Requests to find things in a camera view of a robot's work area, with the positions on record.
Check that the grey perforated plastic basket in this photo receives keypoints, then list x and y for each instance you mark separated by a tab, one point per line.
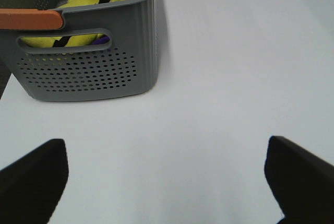
124	66

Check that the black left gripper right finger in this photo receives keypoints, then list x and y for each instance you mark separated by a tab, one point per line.
301	182

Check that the orange basket handle grip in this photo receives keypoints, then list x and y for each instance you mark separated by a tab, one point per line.
30	19

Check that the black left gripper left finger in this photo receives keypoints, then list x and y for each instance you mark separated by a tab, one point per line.
32	186

